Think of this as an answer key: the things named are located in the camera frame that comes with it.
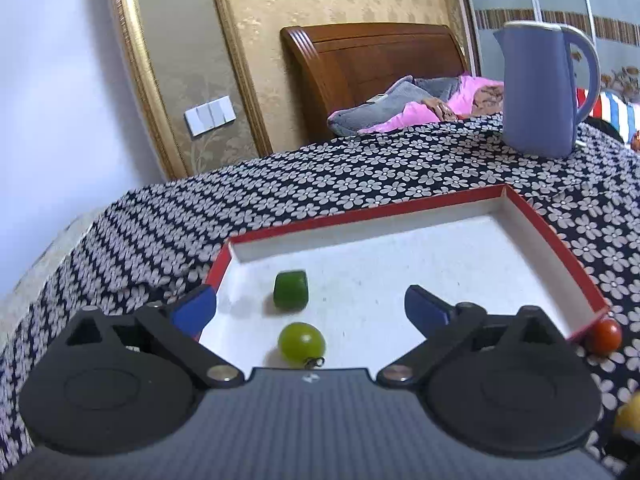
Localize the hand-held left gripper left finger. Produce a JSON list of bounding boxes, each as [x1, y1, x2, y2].
[[65, 285, 246, 389]]

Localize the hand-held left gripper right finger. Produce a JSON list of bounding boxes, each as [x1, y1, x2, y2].
[[376, 284, 569, 387]]

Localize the red and white tray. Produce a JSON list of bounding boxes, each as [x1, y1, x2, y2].
[[202, 183, 611, 368]]

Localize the green grape with metal hook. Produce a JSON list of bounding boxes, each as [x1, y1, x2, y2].
[[277, 322, 327, 367]]

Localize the red cherry tomato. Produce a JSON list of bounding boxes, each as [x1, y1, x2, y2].
[[586, 318, 623, 357]]

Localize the yellow round fruit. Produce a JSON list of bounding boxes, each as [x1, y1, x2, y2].
[[614, 392, 640, 441]]

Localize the green cube fruit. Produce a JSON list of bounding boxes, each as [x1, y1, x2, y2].
[[273, 270, 309, 312]]

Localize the black white floral tablecloth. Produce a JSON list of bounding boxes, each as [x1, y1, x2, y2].
[[0, 112, 640, 480]]

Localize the pink blanket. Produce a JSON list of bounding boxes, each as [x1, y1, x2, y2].
[[357, 75, 506, 135]]

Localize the grey pillow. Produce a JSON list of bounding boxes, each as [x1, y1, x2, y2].
[[327, 76, 461, 137]]

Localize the brown patterned cloth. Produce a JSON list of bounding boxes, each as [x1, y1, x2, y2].
[[420, 85, 503, 121]]

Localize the purple kettle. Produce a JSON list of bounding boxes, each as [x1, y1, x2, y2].
[[493, 20, 602, 159]]

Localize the wooden bed headboard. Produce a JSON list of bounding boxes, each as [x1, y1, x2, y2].
[[280, 22, 473, 142]]

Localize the striped cloth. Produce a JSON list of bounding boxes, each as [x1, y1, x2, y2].
[[575, 87, 640, 143]]

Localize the white light switch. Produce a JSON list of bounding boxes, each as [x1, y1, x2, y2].
[[184, 95, 237, 137]]

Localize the gold wall moulding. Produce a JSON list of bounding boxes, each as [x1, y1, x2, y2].
[[105, 0, 273, 181]]

